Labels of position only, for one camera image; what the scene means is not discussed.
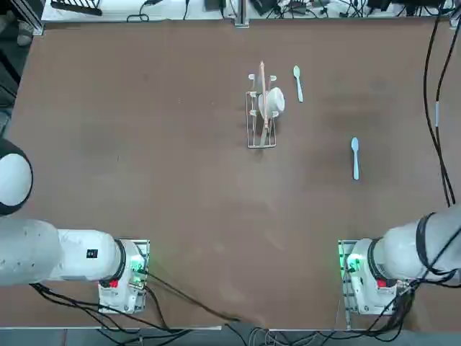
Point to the blue plastic spoon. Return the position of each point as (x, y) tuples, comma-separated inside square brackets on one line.
[(355, 158)]

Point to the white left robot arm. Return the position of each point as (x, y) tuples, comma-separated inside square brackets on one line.
[(36, 252)]

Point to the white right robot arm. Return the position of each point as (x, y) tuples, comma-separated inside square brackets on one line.
[(403, 245)]

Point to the green plastic spoon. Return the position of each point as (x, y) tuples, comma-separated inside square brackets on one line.
[(299, 86)]

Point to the white cup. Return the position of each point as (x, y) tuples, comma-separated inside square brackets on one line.
[(275, 101)]

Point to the aluminium frame post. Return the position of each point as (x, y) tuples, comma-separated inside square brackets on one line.
[(241, 14)]

